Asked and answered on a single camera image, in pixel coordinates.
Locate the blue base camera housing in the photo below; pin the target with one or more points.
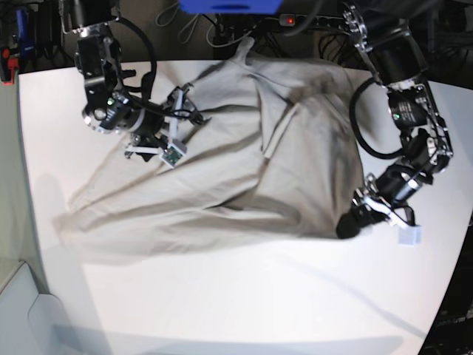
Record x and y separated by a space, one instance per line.
230 6

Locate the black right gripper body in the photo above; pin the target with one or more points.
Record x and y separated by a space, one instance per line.
155 129

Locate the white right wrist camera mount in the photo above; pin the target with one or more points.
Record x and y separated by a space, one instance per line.
173 137

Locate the black power strip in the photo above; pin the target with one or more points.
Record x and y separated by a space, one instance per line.
318 22

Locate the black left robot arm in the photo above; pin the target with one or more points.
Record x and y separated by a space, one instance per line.
385 44

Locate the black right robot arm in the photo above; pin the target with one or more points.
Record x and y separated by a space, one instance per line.
113 106

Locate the red black clamp tool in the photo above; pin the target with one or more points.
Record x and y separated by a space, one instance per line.
9 66

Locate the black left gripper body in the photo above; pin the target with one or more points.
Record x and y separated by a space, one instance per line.
368 200

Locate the beige t-shirt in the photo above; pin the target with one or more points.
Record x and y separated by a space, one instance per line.
275 159

